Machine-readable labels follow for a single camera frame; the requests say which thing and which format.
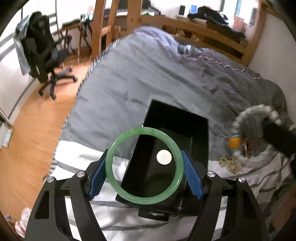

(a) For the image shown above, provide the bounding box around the light blue hanging garment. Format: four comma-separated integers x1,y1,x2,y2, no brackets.
13,15,31,75

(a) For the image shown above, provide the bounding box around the wooden folding side table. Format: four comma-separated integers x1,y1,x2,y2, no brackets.
52,22,91,65

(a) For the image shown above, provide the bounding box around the green jade bangle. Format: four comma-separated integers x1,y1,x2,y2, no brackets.
105,127,184,205

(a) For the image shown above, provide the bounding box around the gold chain necklace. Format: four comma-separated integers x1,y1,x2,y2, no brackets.
218,156,239,174

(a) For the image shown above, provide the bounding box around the pile of dark clothes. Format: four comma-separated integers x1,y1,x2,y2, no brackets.
187,6,246,41

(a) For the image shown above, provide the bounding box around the wooden ladder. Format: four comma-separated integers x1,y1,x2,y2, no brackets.
91,0,121,61

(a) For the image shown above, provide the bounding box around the black jewelry box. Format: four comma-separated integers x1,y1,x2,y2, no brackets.
115,99,210,222

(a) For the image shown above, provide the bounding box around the wooden bunk bed frame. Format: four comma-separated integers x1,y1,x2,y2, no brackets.
91,0,266,67

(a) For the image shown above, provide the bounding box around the grey duvet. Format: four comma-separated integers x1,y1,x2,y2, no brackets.
60,27,292,160

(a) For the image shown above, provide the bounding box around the plastic bag on floor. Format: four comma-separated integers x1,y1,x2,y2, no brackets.
15,207,31,238

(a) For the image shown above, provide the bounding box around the black office chair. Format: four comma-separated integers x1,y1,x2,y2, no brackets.
21,11,78,100

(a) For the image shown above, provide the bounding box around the white round sticker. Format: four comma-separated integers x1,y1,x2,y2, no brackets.
156,150,172,165

